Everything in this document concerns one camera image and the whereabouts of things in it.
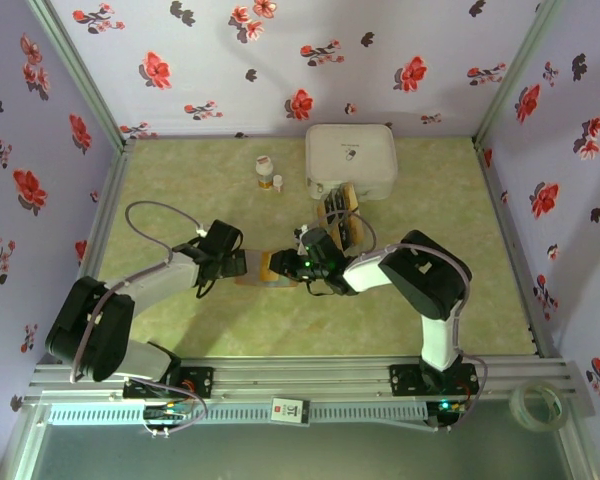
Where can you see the pink leather card holder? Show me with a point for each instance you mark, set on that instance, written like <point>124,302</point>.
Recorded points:
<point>254,265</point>

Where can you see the tray of black cards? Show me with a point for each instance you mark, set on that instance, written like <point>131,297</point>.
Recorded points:
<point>336,202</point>

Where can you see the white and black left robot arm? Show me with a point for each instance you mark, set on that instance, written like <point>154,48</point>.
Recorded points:
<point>80,330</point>

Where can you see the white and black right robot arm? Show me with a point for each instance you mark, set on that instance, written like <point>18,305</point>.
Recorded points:
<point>425,280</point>

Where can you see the small white vial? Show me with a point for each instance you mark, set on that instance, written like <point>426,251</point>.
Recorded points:
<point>278,183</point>

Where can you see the white pill bottle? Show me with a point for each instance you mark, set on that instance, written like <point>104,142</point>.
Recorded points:
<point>264,172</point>

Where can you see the white square medicine case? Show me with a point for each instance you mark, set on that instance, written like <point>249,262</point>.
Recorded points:
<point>350,155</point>

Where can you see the white label tag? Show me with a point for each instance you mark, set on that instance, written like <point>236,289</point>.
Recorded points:
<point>290,411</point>

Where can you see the small circuit board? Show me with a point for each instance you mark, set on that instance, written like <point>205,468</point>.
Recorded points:
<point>167,412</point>
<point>449,407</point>

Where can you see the clear tape roll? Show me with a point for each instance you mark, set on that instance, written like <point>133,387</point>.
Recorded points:
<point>517,405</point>

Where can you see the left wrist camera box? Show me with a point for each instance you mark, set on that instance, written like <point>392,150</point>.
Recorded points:
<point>203,232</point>

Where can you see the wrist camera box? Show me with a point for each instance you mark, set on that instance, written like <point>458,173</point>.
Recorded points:
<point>302,231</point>
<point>203,232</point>

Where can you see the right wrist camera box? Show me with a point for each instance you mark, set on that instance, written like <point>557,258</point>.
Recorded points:
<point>302,231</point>

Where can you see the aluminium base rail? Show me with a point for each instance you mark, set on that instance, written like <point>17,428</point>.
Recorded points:
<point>300,375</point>

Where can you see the aluminium side rail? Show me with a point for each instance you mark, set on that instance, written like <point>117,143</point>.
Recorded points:
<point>495,190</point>
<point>112,185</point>

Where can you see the aluminium corner post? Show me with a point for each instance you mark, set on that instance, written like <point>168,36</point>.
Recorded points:
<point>80,75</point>
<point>512,75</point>

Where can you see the aluminium lower frame bar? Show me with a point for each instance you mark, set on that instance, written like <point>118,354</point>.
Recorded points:
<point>582,455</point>
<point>22,445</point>

